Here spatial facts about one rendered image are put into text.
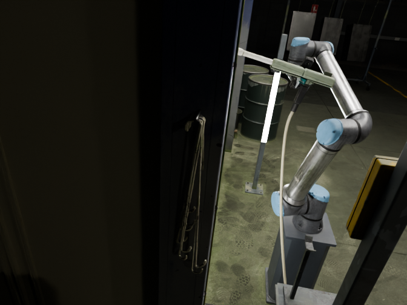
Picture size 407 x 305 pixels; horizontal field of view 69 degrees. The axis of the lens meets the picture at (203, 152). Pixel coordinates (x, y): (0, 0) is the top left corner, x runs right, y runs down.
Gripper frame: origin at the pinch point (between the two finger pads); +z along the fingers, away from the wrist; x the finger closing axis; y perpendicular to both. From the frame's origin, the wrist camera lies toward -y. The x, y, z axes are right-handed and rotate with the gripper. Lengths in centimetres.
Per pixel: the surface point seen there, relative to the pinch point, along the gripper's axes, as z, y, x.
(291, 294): 61, 73, -15
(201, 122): 76, 4, 43
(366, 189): 73, 9, -6
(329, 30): -690, -13, -210
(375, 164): 72, 2, -4
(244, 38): -217, 16, 20
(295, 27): -688, 6, -126
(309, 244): 60, 45, -10
